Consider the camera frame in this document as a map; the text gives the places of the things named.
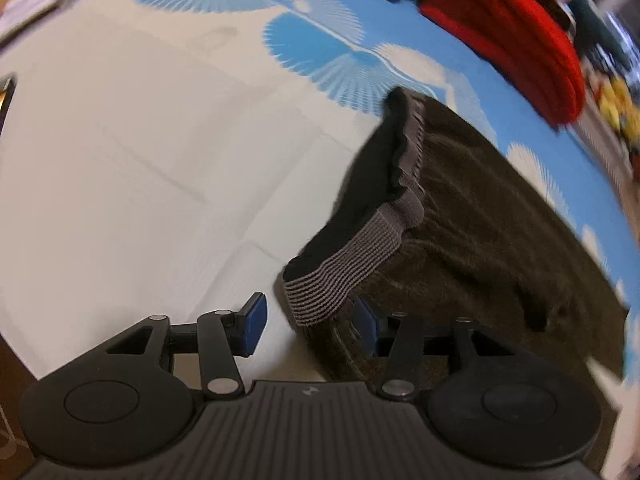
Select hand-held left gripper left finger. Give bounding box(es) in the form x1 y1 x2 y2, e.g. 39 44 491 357
107 292 269 401

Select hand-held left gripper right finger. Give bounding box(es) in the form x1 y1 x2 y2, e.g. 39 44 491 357
352 296 502 402

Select dark brown pants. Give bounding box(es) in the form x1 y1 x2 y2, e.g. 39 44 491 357
281 87 632 466

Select blue and white printed blanket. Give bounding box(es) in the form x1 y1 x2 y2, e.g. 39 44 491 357
0 0 632 411

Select red folded garment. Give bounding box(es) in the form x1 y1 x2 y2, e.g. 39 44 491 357
419 0 588 130

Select yellow plush toy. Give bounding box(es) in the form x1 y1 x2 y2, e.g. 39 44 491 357
596 76 640 147

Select teal folded garment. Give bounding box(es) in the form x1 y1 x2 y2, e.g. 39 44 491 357
565 0 628 63

